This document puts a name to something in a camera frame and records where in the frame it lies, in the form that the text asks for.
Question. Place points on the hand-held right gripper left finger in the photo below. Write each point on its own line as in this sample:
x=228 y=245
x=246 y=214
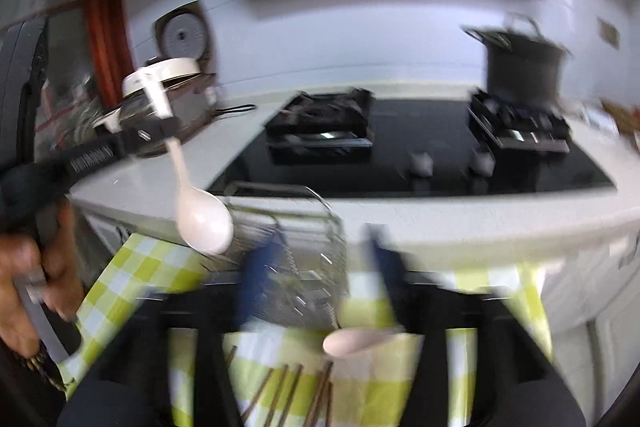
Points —
x=257 y=277

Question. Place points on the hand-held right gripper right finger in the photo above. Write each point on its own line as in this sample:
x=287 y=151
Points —
x=387 y=274

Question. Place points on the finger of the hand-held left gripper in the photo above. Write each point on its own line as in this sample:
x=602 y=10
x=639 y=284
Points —
x=150 y=134

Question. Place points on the white plastic spoon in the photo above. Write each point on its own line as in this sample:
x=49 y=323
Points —
x=350 y=341
x=205 y=222

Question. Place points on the brown wooden chopstick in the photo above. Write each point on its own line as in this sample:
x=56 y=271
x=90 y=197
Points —
x=291 y=394
x=231 y=357
x=320 y=392
x=257 y=392
x=276 y=394
x=327 y=412

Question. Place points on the person's left hand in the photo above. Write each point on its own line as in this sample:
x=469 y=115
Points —
x=15 y=287

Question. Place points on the stainless steel pan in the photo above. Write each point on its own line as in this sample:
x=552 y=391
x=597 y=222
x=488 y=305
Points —
x=192 y=112

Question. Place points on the cream electric pot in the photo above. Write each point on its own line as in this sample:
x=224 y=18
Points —
x=165 y=69

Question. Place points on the green checked tablecloth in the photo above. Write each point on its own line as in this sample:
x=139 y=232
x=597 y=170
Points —
x=145 y=267

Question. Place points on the grey stove knob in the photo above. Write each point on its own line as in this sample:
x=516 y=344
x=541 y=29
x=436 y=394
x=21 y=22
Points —
x=482 y=163
x=421 y=164

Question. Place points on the black burner grate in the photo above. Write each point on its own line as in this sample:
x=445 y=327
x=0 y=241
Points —
x=320 y=122
x=520 y=127

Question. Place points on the black cooking pot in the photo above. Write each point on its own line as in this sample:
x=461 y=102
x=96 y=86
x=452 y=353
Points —
x=525 y=67

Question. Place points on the red wooden frame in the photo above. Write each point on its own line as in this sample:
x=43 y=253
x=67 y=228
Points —
x=105 y=42

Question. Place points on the wall socket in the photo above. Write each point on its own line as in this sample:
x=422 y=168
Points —
x=609 y=32

